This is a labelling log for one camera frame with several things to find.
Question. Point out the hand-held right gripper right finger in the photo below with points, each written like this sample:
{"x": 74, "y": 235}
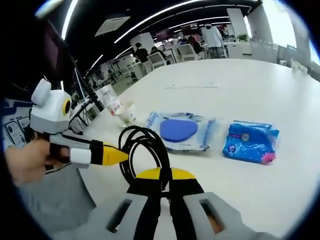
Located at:
{"x": 215, "y": 215}

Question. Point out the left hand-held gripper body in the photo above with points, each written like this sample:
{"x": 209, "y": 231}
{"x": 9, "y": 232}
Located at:
{"x": 50, "y": 110}

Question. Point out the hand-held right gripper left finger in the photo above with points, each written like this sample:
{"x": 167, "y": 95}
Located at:
{"x": 117, "y": 215}

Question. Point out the white paper cup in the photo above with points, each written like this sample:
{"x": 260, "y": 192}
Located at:
{"x": 127, "y": 112}

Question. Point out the clear plastic water bottle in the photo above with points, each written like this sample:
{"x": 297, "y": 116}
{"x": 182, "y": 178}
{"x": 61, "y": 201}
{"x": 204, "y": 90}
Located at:
{"x": 111, "y": 100}

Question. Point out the light blue wipes pack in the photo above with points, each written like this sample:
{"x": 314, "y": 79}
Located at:
{"x": 175, "y": 128}

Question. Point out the blue tissue pack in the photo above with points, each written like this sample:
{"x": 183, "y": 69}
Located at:
{"x": 250, "y": 145}

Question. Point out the small white desktop items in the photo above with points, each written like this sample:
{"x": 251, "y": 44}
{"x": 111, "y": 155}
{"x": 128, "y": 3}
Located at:
{"x": 299, "y": 67}

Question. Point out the person's left hand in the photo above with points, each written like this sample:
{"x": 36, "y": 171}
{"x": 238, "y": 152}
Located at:
{"x": 27, "y": 160}

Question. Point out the white printed sign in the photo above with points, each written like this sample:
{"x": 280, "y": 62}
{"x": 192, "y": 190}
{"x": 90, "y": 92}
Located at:
{"x": 16, "y": 125}

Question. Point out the black tripod stand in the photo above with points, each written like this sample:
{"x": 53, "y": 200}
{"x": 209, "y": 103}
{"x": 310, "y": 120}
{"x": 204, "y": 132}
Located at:
{"x": 96, "y": 100}

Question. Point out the dark screen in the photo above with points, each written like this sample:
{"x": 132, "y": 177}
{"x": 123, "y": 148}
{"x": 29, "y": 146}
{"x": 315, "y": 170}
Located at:
{"x": 53, "y": 47}

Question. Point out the ceiling air vent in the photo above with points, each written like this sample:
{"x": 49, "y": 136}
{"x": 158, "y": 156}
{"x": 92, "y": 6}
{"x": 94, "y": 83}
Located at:
{"x": 112, "y": 25}

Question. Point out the long ceiling light strip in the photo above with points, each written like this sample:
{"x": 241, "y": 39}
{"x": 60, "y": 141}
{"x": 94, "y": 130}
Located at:
{"x": 155, "y": 18}

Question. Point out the white cabinet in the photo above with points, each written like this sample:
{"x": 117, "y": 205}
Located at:
{"x": 238, "y": 50}

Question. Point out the potted green plant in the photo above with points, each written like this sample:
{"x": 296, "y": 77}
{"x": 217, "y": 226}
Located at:
{"x": 243, "y": 38}

